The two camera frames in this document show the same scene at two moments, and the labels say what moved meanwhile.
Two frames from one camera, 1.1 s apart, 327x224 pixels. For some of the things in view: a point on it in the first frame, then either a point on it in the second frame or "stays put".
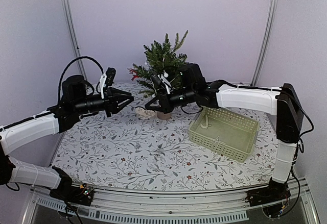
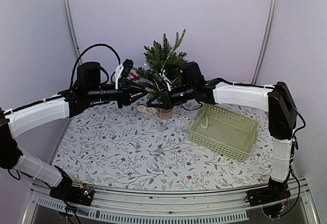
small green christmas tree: (164, 59) stays put
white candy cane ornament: (207, 125) stays put
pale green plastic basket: (224, 132) stays put
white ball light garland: (165, 75) → (163, 66)
